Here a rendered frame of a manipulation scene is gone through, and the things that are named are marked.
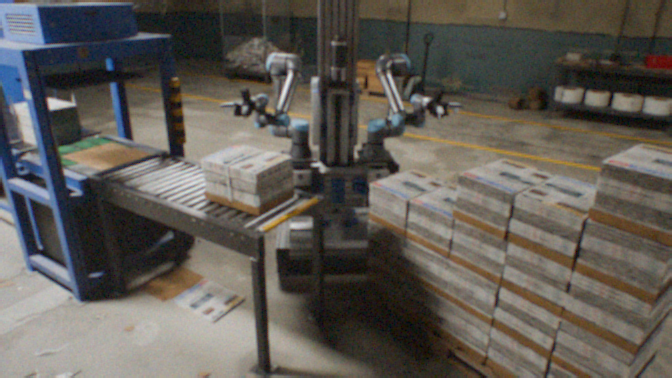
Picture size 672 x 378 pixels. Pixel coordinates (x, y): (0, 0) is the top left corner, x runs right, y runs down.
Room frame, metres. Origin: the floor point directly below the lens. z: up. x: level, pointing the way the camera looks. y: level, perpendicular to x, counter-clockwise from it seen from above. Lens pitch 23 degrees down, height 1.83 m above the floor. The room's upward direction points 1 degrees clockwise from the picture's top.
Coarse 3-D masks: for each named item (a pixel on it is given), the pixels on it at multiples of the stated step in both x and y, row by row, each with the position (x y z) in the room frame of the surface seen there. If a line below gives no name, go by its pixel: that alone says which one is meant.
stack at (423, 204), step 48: (384, 192) 2.35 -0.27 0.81; (432, 192) 2.35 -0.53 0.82; (384, 240) 2.34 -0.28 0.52; (432, 240) 2.08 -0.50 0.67; (480, 240) 1.88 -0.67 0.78; (384, 288) 2.33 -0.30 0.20; (480, 288) 1.84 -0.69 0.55; (528, 288) 1.68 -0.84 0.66; (432, 336) 2.03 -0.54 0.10; (480, 336) 1.81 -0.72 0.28; (528, 336) 1.64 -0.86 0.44
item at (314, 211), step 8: (184, 160) 2.86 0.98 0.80; (192, 160) 2.86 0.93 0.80; (200, 168) 2.75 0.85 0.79; (296, 192) 2.36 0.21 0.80; (304, 192) 2.36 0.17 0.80; (320, 200) 2.27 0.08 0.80; (312, 208) 2.29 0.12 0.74; (320, 208) 2.27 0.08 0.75; (312, 216) 2.29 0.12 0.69; (320, 216) 2.27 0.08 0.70
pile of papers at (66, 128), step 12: (24, 108) 3.18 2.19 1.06; (60, 108) 3.20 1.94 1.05; (72, 108) 3.27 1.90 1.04; (24, 120) 3.18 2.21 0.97; (60, 120) 3.18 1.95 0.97; (72, 120) 3.26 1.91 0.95; (24, 132) 3.21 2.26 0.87; (60, 132) 3.17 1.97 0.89; (72, 132) 3.24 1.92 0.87; (36, 144) 3.13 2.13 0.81; (60, 144) 3.15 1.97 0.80
